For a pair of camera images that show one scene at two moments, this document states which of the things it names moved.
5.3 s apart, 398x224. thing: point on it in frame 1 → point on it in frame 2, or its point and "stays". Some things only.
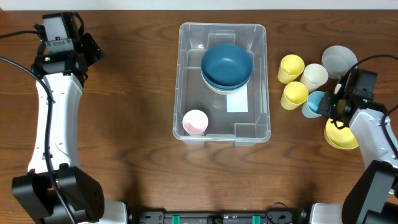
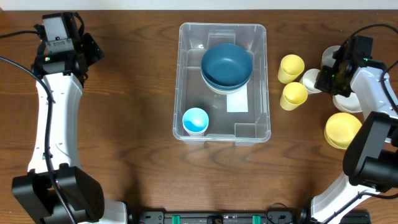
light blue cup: x=310 y=109 → x=195 y=120
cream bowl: x=229 y=91 stays
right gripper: x=324 y=104 → x=321 y=82
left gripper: x=92 y=49 stays
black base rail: x=224 y=217 stays
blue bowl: x=227 y=65 stays
